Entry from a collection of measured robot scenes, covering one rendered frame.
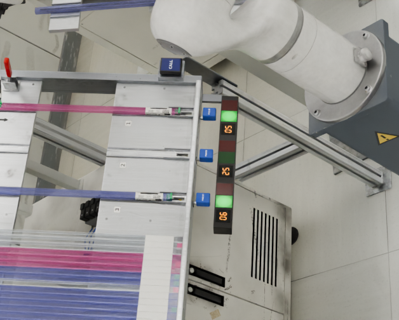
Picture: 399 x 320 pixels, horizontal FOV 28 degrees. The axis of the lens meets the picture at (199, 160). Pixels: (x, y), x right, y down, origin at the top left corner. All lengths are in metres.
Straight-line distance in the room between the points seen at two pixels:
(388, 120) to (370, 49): 0.14
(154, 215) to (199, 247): 0.44
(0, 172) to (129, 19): 1.25
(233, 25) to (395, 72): 0.36
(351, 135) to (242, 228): 0.79
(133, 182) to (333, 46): 0.57
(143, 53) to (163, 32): 1.82
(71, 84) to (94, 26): 1.09
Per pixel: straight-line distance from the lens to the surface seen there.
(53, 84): 1.95
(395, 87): 1.52
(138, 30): 3.00
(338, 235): 2.40
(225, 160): 1.79
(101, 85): 1.93
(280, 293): 2.33
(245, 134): 2.89
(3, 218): 1.78
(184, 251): 1.66
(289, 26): 1.38
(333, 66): 1.45
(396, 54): 1.57
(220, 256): 2.19
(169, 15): 1.28
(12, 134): 1.88
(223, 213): 1.73
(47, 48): 4.30
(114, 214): 1.73
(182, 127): 1.82
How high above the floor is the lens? 1.69
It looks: 34 degrees down
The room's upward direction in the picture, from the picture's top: 64 degrees counter-clockwise
